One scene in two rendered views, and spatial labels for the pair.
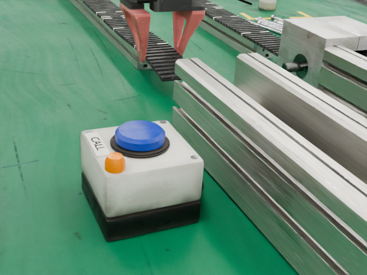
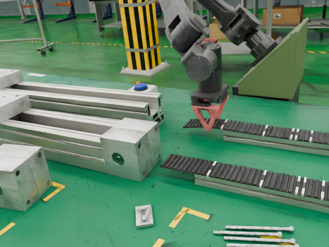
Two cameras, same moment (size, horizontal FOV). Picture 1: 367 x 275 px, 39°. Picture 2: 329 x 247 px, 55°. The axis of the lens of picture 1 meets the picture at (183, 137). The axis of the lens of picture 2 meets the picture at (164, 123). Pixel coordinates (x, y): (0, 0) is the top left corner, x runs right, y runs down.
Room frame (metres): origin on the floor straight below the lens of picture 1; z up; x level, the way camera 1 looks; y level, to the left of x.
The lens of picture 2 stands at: (1.20, -0.48, 1.18)
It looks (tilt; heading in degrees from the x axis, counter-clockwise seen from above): 26 degrees down; 145
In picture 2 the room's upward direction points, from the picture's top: 6 degrees counter-clockwise
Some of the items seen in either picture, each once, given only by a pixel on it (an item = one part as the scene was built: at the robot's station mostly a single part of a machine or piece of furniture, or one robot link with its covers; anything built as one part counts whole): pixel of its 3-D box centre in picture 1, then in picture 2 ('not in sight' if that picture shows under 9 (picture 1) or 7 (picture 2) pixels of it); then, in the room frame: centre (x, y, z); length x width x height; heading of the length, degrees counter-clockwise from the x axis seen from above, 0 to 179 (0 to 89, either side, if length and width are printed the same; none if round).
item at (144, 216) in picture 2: not in sight; (144, 216); (0.81, -0.27, 0.78); 0.05 x 0.03 x 0.01; 149
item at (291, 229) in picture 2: (267, 28); (258, 228); (0.96, -0.14, 0.78); 0.11 x 0.01 x 0.01; 43
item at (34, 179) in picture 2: not in sight; (18, 172); (0.56, -0.41, 0.83); 0.11 x 0.10 x 0.10; 125
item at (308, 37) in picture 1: (321, 62); (135, 145); (0.65, -0.17, 0.83); 0.12 x 0.09 x 0.10; 115
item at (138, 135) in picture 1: (140, 139); (140, 87); (0.37, 0.03, 0.84); 0.04 x 0.04 x 0.02
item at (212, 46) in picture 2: not in sight; (208, 57); (0.68, 0.03, 0.99); 0.07 x 0.06 x 0.07; 122
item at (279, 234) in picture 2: (279, 30); (246, 233); (0.96, -0.17, 0.78); 0.11 x 0.01 x 0.01; 43
